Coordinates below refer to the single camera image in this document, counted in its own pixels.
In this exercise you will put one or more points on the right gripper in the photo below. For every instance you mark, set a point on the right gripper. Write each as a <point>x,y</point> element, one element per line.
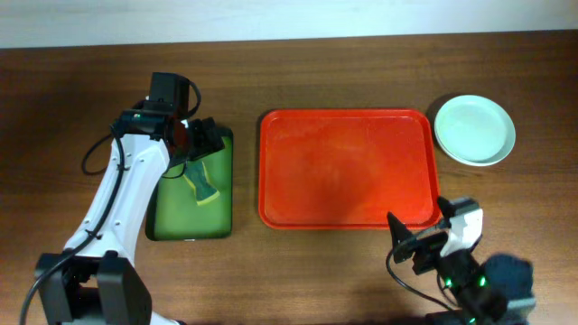
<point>414,247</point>

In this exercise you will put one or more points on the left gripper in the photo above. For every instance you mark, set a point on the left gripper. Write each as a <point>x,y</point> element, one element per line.
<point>204,139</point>

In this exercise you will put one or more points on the green and yellow sponge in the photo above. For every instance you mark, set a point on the green and yellow sponge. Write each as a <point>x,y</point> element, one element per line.
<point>197,176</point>

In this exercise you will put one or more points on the light green plate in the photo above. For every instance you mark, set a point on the light green plate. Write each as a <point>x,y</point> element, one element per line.
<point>472,116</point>

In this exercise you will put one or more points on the white plate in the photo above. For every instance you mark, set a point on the white plate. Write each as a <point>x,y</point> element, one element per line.
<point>480,152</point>

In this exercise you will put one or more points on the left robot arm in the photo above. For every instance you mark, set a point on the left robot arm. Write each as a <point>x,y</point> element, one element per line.
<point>93,280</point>

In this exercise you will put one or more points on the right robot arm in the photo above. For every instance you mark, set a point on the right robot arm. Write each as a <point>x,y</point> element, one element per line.
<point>497,291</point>

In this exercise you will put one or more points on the green rectangular tray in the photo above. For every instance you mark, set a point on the green rectangular tray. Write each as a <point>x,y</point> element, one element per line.
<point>174,212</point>

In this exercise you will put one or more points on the red plastic tray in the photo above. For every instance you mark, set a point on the red plastic tray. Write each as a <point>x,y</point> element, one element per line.
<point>345,169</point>

